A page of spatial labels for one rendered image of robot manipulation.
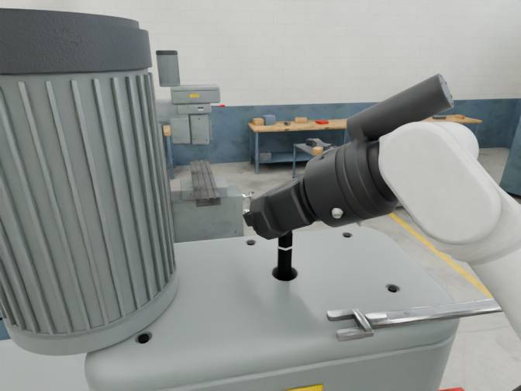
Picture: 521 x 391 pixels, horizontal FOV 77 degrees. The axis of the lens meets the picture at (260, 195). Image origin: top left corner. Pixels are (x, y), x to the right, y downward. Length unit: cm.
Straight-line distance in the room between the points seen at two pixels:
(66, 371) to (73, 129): 39
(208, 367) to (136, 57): 32
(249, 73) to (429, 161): 672
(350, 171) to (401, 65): 783
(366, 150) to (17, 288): 36
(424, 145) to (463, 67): 877
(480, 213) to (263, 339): 25
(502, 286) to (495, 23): 915
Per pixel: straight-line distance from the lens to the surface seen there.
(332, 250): 55
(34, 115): 32
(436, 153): 30
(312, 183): 36
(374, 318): 43
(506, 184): 678
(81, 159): 32
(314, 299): 45
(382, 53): 790
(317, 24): 731
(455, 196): 30
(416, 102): 35
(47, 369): 62
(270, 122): 662
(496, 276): 35
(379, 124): 36
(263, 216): 39
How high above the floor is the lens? 218
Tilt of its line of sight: 23 degrees down
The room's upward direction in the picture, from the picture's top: straight up
